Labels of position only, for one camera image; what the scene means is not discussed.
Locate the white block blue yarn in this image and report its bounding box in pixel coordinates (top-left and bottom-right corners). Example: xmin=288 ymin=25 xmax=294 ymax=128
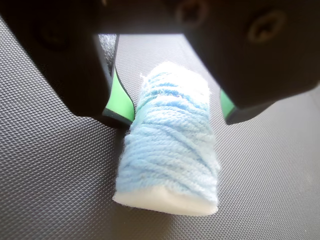
xmin=112 ymin=61 xmax=222 ymax=216

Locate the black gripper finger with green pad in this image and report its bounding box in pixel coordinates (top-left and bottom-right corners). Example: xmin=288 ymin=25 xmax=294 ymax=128
xmin=174 ymin=0 xmax=320 ymax=126
xmin=0 ymin=0 xmax=136 ymax=127

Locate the dark grey textured mat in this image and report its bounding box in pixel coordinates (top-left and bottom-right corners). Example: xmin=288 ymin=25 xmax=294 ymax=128
xmin=0 ymin=14 xmax=320 ymax=240

